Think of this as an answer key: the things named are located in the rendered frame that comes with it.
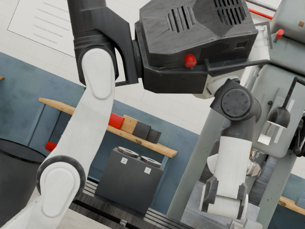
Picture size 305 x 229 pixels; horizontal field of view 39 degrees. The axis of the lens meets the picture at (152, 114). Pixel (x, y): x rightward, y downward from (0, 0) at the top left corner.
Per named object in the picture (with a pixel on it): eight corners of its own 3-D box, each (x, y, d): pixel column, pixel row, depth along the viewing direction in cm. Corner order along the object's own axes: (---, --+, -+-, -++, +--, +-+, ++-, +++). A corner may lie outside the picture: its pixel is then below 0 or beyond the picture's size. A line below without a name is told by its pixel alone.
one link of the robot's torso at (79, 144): (27, 199, 121) (76, 40, 120) (36, 185, 138) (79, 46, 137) (80, 213, 123) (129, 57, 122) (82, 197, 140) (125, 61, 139)
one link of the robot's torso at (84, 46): (72, 42, 121) (113, 36, 123) (75, 46, 135) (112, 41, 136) (80, 87, 123) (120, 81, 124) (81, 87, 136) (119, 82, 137)
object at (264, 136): (268, 145, 154) (290, 91, 154) (257, 141, 155) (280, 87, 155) (266, 145, 158) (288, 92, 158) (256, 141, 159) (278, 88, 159)
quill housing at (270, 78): (285, 161, 157) (319, 80, 157) (232, 139, 160) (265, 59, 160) (277, 158, 176) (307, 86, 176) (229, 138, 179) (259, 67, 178)
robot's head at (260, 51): (246, 64, 134) (273, 59, 135) (241, 31, 133) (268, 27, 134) (239, 65, 140) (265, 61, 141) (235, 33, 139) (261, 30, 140)
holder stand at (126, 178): (145, 215, 170) (165, 168, 169) (94, 193, 170) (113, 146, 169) (146, 207, 182) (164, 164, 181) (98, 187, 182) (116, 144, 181)
